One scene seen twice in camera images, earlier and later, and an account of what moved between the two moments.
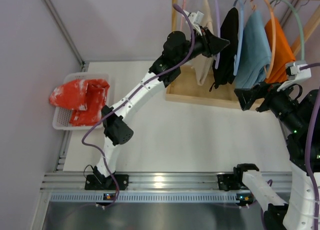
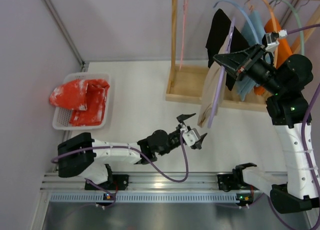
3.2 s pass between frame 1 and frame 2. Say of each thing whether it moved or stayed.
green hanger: stayed
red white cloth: stayed
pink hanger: stayed
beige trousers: moved
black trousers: moved
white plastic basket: stayed
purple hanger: moved
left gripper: moved
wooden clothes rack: stayed
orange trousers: stayed
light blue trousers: stayed
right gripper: moved
